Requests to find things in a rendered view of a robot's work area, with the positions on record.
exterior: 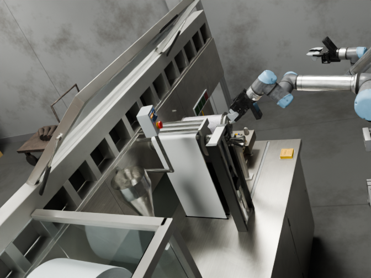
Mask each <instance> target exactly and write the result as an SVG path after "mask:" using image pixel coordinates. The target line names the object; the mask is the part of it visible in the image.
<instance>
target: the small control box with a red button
mask: <svg viewBox="0 0 371 278"><path fill-rule="evenodd" d="M137 119H138V121H139V123H140V125H141V128H142V130H143V132H144V134H145V136H146V138H148V137H154V136H158V134H159V132H160V129H162V128H163V124H162V122H161V121H160V120H159V118H158V116H157V114H156V111H155V109H154V107H153V105H150V106H145V107H142V108H141V109H140V111H139V113H138V115H137Z"/></svg>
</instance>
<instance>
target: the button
mask: <svg viewBox="0 0 371 278"><path fill-rule="evenodd" d="M293 154H294V149H293V148H290V149H282V151H281V153H280V158H281V159H293Z"/></svg>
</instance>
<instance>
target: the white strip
mask: <svg viewBox="0 0 371 278"><path fill-rule="evenodd" d="M159 138H160V140H161V142H162V145H163V147H164V149H165V151H166V153H167V155H168V158H169V160H170V162H171V165H172V167H173V169H174V173H167V175H168V177H169V179H170V181H171V183H172V185H173V187H174V189H175V191H176V194H177V196H178V198H179V200H180V202H181V204H182V206H183V208H184V210H185V213H186V217H197V218H214V219H223V220H228V219H229V218H226V215H225V213H224V209H223V207H222V205H221V202H220V200H219V197H218V194H217V192H216V190H215V187H214V184H213V181H212V179H211V177H210V174H209V172H208V169H207V167H206V164H205V162H204V159H203V156H202V153H201V151H200V149H199V146H198V144H197V141H196V140H198V139H199V135H196V133H194V134H185V135H167V136H159ZM136 142H137V143H140V142H152V143H153V145H154V147H155V149H156V152H157V154H158V156H159V158H160V160H161V162H162V164H163V166H164V168H165V169H169V167H168V165H167V163H166V161H165V158H164V156H163V154H162V152H161V150H160V148H159V146H158V144H157V141H156V139H155V137H152V138H137V139H136Z"/></svg>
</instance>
